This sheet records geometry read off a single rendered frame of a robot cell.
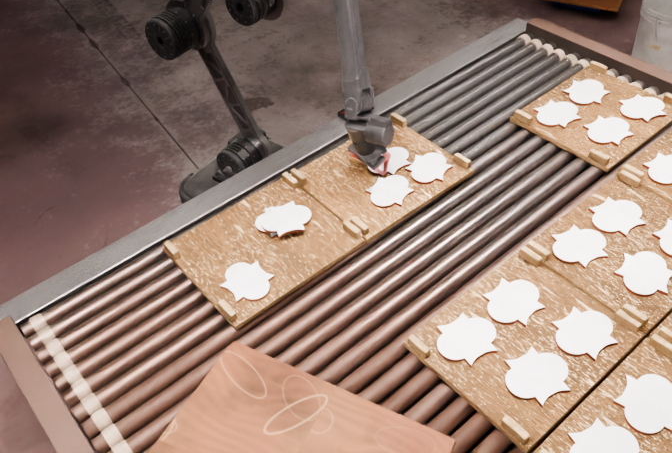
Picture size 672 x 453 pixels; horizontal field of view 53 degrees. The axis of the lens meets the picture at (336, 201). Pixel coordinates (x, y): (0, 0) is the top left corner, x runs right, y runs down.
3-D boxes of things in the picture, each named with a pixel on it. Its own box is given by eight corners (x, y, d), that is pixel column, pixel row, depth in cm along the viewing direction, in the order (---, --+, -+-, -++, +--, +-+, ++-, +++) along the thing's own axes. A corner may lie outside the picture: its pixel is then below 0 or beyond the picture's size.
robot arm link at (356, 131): (349, 111, 184) (339, 127, 182) (371, 115, 180) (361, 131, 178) (357, 127, 189) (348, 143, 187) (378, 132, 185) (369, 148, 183)
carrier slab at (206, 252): (162, 250, 181) (161, 246, 180) (285, 179, 199) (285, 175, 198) (236, 330, 161) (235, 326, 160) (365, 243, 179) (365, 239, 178)
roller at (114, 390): (74, 414, 152) (67, 403, 149) (593, 71, 238) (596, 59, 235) (84, 429, 150) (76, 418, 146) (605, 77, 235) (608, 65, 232)
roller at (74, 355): (47, 371, 161) (40, 359, 158) (557, 56, 247) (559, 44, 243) (56, 385, 158) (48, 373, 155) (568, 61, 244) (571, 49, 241)
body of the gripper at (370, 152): (364, 136, 195) (356, 119, 189) (388, 151, 189) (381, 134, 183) (348, 151, 194) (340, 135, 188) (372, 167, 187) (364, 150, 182)
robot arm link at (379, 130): (362, 91, 185) (345, 97, 178) (399, 98, 179) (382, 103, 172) (361, 134, 189) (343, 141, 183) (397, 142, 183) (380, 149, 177)
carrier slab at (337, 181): (288, 179, 199) (288, 175, 198) (392, 120, 217) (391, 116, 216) (367, 243, 179) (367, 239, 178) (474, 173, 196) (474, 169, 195)
